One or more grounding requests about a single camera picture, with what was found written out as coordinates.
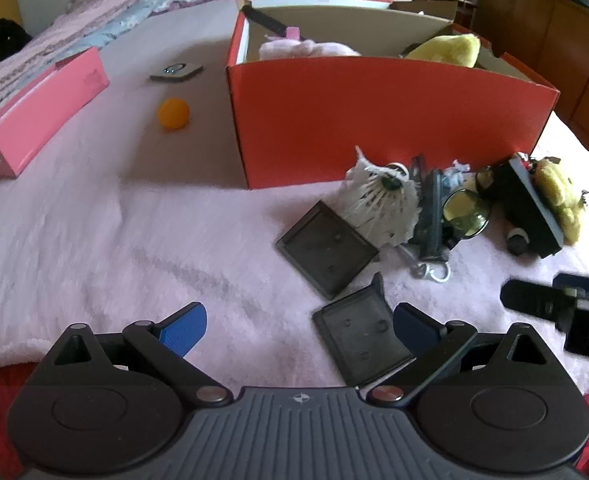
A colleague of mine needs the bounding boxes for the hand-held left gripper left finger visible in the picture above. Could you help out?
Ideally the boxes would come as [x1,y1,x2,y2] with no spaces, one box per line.
[38,302,234,407]

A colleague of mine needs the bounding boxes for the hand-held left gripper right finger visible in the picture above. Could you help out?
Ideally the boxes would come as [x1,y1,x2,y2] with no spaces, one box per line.
[368,302,564,407]

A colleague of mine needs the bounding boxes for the black plate with raised flap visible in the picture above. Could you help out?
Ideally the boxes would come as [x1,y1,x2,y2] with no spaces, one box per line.
[313,272,418,386]

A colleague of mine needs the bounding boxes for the red cardboard shoe box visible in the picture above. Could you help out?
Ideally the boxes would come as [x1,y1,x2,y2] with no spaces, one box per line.
[224,0,561,191]

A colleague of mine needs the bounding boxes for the large yellow plush toy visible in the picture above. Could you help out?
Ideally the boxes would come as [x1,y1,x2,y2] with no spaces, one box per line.
[402,34,482,69]

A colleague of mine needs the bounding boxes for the pink plush toy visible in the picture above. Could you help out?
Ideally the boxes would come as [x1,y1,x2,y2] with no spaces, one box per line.
[258,37,363,61]

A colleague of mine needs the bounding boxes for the metal key clasp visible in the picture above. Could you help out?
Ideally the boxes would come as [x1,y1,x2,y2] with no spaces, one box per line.
[399,245,451,284]

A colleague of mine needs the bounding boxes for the black flat plastic box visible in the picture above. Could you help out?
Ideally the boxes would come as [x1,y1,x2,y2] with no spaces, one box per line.
[495,157,566,259]

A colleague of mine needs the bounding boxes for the small yellow plush toy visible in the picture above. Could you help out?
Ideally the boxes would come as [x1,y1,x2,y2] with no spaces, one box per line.
[532,157,588,246]

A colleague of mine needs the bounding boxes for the round glasses with yellow lenses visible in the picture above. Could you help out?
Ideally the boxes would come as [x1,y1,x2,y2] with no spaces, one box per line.
[439,165,501,254]

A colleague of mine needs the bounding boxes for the black plastic bar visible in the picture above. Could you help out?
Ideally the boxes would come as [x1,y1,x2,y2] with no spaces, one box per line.
[412,155,451,264]

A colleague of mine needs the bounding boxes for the black square plastic plate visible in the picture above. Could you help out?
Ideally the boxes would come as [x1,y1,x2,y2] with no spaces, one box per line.
[276,200,381,301]

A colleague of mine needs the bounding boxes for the white shuttlecock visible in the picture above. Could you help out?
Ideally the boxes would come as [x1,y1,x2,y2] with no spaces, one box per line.
[345,146,422,249]

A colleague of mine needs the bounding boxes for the orange ping pong ball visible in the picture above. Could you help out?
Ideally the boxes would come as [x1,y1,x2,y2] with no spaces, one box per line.
[158,98,192,131]

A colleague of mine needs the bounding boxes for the brown wooden cabinet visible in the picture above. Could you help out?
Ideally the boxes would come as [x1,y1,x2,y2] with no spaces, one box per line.
[475,0,589,161]

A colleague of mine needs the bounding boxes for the small grey square device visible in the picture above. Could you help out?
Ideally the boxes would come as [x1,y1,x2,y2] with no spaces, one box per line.
[149,61,206,83]

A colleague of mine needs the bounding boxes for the pink cardboard box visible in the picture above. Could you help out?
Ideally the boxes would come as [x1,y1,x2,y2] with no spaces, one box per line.
[0,46,110,179]

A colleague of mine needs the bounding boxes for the dark wooden nightstand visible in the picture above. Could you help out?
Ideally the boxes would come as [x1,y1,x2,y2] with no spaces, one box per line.
[405,0,478,26]

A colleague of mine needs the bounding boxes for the light blue quilt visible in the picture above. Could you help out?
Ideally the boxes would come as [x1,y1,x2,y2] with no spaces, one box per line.
[74,0,216,51]

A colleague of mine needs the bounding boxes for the pink quilt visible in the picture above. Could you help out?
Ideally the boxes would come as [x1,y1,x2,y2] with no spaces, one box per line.
[0,0,170,126]

